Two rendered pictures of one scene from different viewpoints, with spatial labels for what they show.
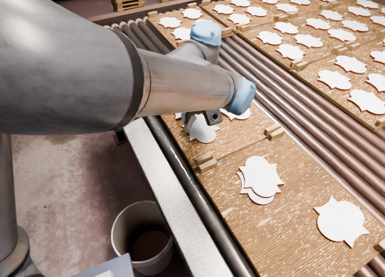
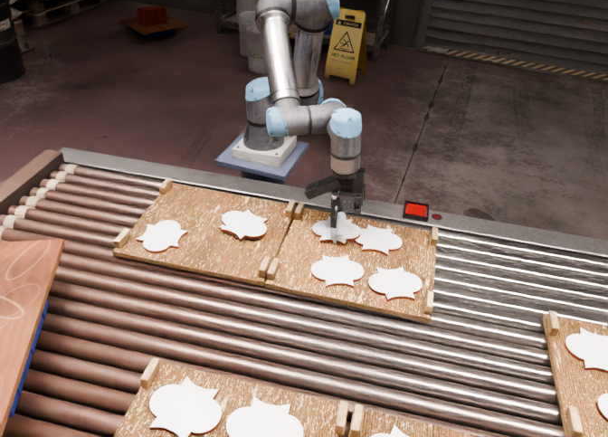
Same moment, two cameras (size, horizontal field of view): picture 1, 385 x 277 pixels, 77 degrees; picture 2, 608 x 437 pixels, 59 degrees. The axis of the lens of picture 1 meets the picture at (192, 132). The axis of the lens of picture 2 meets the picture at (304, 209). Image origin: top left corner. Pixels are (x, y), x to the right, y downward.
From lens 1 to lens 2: 1.65 m
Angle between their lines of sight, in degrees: 85
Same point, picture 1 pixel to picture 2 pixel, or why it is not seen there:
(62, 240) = not seen: hidden behind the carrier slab
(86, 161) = not seen: hidden behind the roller
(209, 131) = (324, 232)
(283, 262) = (189, 198)
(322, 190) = (186, 251)
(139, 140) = (369, 204)
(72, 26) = not seen: outside the picture
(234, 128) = (311, 253)
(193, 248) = (248, 184)
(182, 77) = (266, 42)
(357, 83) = not seen: outside the picture
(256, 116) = (306, 280)
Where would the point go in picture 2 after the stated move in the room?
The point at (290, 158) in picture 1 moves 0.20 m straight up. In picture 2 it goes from (232, 259) to (231, 195)
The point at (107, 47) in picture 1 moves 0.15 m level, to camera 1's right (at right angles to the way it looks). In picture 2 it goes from (261, 4) to (221, 13)
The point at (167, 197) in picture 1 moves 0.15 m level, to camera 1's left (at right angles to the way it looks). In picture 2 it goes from (295, 191) to (325, 174)
